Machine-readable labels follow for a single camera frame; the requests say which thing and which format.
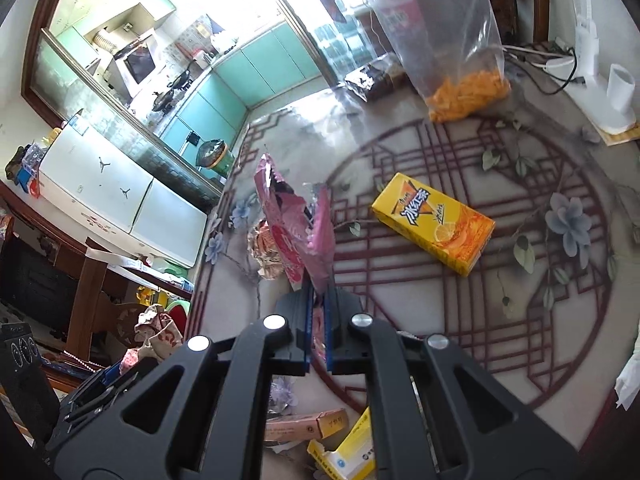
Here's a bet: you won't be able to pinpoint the clear bag of orange snacks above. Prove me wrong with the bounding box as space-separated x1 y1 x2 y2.
345 0 512 124

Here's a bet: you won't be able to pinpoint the orange cardboard box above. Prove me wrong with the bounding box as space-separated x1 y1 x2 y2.
265 408 349 444

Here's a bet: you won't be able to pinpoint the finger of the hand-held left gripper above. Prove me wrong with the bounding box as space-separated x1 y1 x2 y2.
59 360 147 427

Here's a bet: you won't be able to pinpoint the flat white tissue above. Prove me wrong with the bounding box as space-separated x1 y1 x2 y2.
614 340 640 412

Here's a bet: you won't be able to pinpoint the white cup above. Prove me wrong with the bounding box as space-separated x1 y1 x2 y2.
607 64 637 116

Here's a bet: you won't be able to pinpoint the white refrigerator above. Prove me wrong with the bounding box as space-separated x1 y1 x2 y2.
37 122 208 269

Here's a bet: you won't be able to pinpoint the red label drink bottle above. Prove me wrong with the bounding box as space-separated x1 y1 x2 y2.
372 0 426 52

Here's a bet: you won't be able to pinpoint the teal kitchen cabinets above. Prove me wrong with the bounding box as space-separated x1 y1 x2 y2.
160 25 326 162

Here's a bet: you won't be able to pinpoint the printed cloth bag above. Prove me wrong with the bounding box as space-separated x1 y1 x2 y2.
120 305 184 376

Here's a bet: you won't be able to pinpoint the pink snack wrapper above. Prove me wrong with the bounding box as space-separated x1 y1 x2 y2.
254 154 335 361

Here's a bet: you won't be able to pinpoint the yellow drink carton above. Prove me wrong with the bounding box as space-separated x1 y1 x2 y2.
371 172 496 277

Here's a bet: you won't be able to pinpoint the white cable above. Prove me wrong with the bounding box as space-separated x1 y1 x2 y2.
502 42 577 70

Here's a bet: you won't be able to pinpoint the white microwave oven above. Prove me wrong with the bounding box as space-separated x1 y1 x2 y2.
115 40 157 99

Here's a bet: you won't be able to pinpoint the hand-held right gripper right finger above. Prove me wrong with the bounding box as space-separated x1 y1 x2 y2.
322 287 585 480

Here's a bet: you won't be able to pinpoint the dark snack packet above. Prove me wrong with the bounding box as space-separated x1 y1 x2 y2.
345 57 408 104

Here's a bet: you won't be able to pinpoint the white desk lamp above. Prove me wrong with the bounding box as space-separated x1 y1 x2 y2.
570 0 639 129

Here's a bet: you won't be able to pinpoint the crumpled gold red wrapper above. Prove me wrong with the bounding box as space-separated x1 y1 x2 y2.
247 220 297 281

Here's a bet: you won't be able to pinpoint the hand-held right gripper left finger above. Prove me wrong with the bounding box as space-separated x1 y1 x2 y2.
45 287 314 480

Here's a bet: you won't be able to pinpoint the yellow white cardboard box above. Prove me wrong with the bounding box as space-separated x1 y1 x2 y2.
307 407 377 480

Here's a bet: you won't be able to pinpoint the black cable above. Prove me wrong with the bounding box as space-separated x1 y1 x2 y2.
520 52 587 96

